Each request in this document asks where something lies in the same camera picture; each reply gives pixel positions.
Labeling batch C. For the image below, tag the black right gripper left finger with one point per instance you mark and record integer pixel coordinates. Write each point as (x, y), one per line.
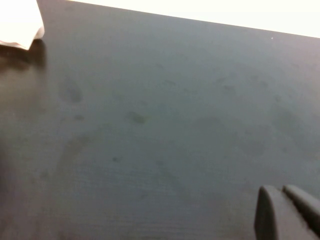
(275, 220)

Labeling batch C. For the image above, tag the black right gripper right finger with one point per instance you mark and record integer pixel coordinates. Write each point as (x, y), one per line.
(307, 207)

